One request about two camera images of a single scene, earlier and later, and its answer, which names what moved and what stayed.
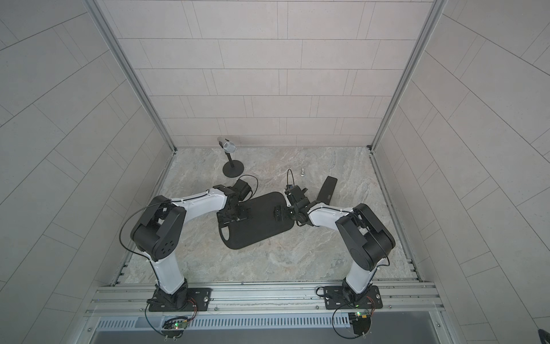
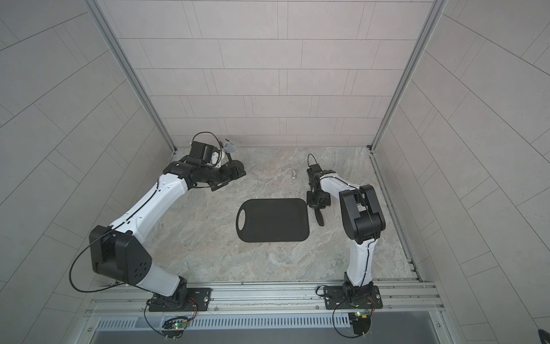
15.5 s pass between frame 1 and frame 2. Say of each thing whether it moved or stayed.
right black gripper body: moved
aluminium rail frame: stayed
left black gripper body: moved
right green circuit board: stayed
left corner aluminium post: stayed
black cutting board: moved
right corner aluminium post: stayed
